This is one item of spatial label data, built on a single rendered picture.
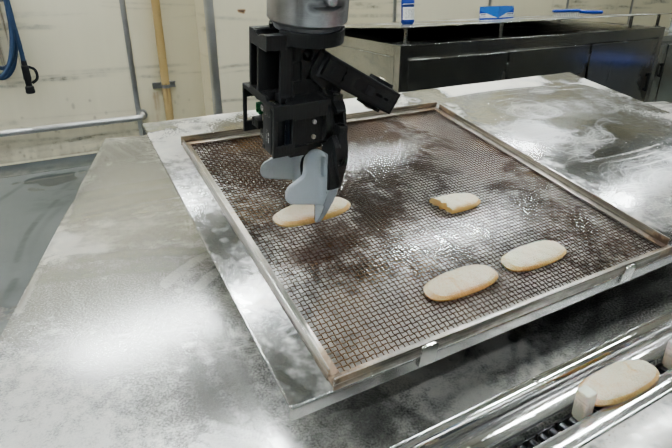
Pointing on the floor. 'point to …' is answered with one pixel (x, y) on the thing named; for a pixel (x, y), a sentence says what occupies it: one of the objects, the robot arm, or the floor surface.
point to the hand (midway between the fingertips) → (314, 200)
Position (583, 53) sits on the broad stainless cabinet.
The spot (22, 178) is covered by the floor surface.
